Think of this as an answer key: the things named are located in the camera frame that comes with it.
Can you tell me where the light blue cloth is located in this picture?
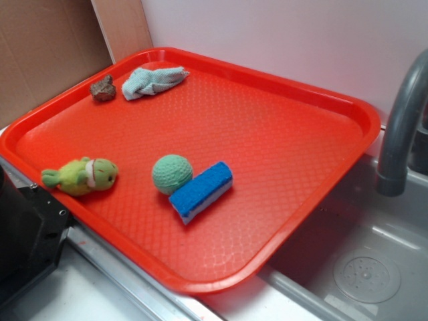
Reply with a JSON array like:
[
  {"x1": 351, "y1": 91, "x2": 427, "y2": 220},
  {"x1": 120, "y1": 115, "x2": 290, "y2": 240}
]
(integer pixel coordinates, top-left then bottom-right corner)
[{"x1": 122, "y1": 67, "x2": 190, "y2": 101}]

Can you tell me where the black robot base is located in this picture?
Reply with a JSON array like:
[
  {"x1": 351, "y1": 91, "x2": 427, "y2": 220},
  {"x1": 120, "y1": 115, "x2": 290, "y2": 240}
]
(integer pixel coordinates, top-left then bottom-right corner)
[{"x1": 1, "y1": 169, "x2": 69, "y2": 308}]

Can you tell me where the red plastic tray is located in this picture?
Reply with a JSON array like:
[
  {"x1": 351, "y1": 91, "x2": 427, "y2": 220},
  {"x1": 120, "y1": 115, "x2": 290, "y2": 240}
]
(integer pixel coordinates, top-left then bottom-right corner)
[{"x1": 1, "y1": 48, "x2": 381, "y2": 294}]

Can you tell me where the green dimpled ball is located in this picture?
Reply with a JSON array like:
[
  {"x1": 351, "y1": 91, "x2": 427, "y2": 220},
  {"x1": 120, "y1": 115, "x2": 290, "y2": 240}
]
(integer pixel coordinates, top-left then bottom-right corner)
[{"x1": 152, "y1": 154, "x2": 193, "y2": 195}]

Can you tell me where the blue and white sponge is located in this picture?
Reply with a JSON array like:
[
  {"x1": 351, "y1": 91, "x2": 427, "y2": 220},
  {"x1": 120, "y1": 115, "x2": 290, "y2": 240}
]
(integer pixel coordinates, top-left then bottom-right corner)
[{"x1": 169, "y1": 161, "x2": 233, "y2": 225}]

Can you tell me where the brown rock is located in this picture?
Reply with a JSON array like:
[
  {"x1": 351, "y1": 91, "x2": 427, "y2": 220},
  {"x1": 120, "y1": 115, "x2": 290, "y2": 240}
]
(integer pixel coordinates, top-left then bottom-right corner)
[{"x1": 90, "y1": 74, "x2": 116, "y2": 102}]

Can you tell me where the green plush frog toy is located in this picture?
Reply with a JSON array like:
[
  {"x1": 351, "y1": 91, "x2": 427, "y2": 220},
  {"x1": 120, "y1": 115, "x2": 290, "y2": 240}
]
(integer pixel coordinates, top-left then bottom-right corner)
[{"x1": 41, "y1": 157, "x2": 119, "y2": 197}]

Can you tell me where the grey faucet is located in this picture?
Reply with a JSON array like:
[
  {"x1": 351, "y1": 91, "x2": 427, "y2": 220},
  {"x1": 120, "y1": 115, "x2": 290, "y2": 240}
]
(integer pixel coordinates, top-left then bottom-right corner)
[{"x1": 375, "y1": 50, "x2": 427, "y2": 197}]

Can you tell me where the grey plastic sink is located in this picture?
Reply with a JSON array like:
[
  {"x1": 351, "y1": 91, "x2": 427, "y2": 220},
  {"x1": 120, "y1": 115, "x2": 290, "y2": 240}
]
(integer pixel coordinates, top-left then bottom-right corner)
[{"x1": 203, "y1": 157, "x2": 427, "y2": 320}]

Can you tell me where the cardboard panel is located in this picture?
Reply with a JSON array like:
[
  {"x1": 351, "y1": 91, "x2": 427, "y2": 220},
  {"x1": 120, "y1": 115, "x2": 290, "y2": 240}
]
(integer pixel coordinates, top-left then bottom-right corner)
[{"x1": 1, "y1": 1, "x2": 152, "y2": 128}]

